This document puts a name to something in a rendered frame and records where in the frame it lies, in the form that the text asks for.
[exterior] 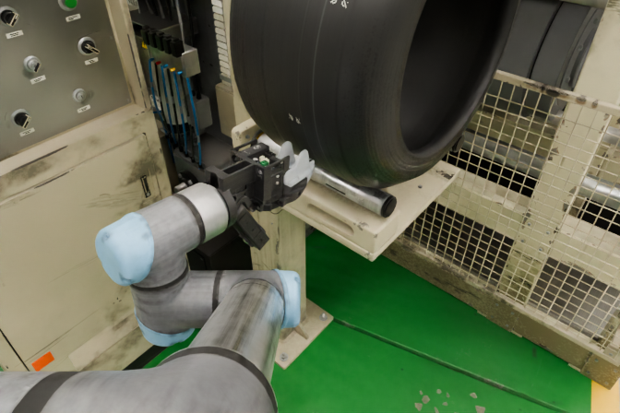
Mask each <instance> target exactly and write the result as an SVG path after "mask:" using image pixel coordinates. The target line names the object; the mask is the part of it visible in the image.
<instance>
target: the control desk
mask: <svg viewBox="0 0 620 413"><path fill-rule="evenodd" d="M150 106H151V101H150V97H149V91H148V87H147V82H146V79H145V75H144V71H143V67H142V63H141V59H140V55H139V51H138V47H137V40H136V36H135V32H134V28H133V24H132V20H131V17H130V12H129V8H128V4H127V1H126V0H0V367H1V368H2V369H3V370H4V372H36V371H35V369H34V368H33V366H32V365H31V364H32V363H33V362H34V361H36V360H37V359H39V358H40V357H42V356H43V355H45V354H46V353H47V352H49V351H51V353H52V355H53V356H54V360H53V361H52V362H50V363H49V364H48V365H46V366H45V367H43V368H42V369H41V370H39V372H86V371H129V370H140V369H142V368H143V367H144V366H146V365H147V364H148V363H149V362H151V361H152V360H153V359H154V358H156V357H157V356H158V355H159V354H160V353H162V352H163V351H164V350H165V349H167V348H168V347H169V346H168V347H162V346H157V345H154V344H152V343H150V342H148V340H147V339H146V338H145V337H144V336H143V334H142V331H141V330H140V327H139V324H138V321H137V318H136V316H135V305H134V302H133V298H132V294H131V290H130V287H129V286H121V285H118V284H117V283H115V282H114V281H113V280H112V279H111V278H110V277H109V275H108V274H107V273H106V271H105V270H104V268H103V266H102V263H101V260H100V258H99V257H98V255H97V252H96V247H95V240H96V236H97V234H98V233H99V231H100V230H102V229H103V228H105V227H107V226H109V225H111V224H113V223H115V221H117V220H119V219H121V218H122V217H123V216H124V215H126V214H129V213H132V212H136V211H139V210H140V209H142V208H144V207H147V206H150V205H152V204H154V203H156V202H158V201H160V200H162V199H164V198H166V197H168V196H170V195H173V193H172V189H171V186H170V182H169V177H168V173H167V170H166V166H165V162H164V157H163V154H162V150H161V142H160V139H159V135H158V131H157V127H156V123H155V119H154V115H153V111H152V109H151V108H150Z"/></svg>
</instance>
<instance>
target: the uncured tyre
mask: <svg viewBox="0 0 620 413"><path fill-rule="evenodd" d="M520 3H521V0H352V3H351V7H350V10H349V13H346V12H342V11H339V10H336V9H332V8H329V7H327V6H328V0H231V10H230V50H231V58H232V70H233V74H234V78H235V82H236V85H237V88H238V91H239V94H240V96H241V99H242V101H243V103H244V106H245V108H246V109H247V111H248V113H249V115H250V116H251V118H252V119H253V120H254V122H255V123H256V124H257V126H258V127H259V128H260V129H261V130H262V131H263V132H264V133H265V134H266V135H267V136H268V137H269V138H270V139H271V140H272V141H273V142H274V143H276V144H277V145H279V146H280V147H281V145H282V144H283V143H285V142H287V141H289V142H291V143H292V148H293V153H294V154H295V155H297V156H299V154H300V153H301V152H302V151H303V150H305V149H306V150H307V151H308V156H309V159H313V160H314V161H315V165H317V166H319V167H321V168H323V169H325V170H327V171H330V172H331V173H333V174H335V175H337V176H339V177H340V178H342V179H344V180H346V181H348V182H350V183H354V184H357V185H361V186H366V187H372V188H378V189H381V188H388V187H391V186H394V185H397V184H399V183H404V182H407V181H408V180H411V179H414V178H417V177H419V176H421V175H423V174H424V173H426V172H427V171H429V170H430V169H432V168H433V167H434V166H435V165H436V164H437V163H438V162H439V161H440V160H441V159H442V158H443V157H445V155H446V154H447V153H448V152H449V150H451V148H452V147H453V146H454V145H455V143H456V142H457V141H458V139H459V138H460V136H461V135H462V133H463V132H464V130H465V129H466V128H467V126H468V124H469V123H470V121H471V119H472V117H473V116H474V114H475V113H476V112H477V110H478V108H479V106H480V105H481V103H482V101H483V98H484V96H485V94H486V92H487V90H488V89H489V87H490V85H491V83H492V81H493V79H494V77H495V73H496V71H497V69H498V67H499V65H500V63H501V60H502V58H503V55H504V53H505V50H506V48H507V44H508V42H509V39H510V36H511V33H512V30H513V28H514V25H515V22H516V19H517V15H518V12H519V7H520ZM286 110H288V111H290V112H294V113H296V114H298V115H300V116H301V119H302V124H303V128H302V127H300V126H298V125H296V124H292V123H290V122H289V120H288V116H287V112H286Z"/></svg>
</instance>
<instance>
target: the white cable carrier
mask: <svg viewBox="0 0 620 413"><path fill-rule="evenodd" d="M211 2H212V4H213V5H215V6H213V7H212V8H213V12H216V13H214V15H213V16H214V18H215V19H217V20H215V21H214V23H215V26H217V28H215V30H216V32H217V33H219V34H217V35H216V37H217V40H218V41H217V44H218V46H220V47H219V48H218V52H219V53H220V54H219V58H220V59H221V60H220V65H222V66H221V72H223V73H221V74H222V75H223V76H225V77H228V78H231V71H230V64H229V55H228V47H227V39H226V30H225V23H224V15H223V5H222V0H211Z"/></svg>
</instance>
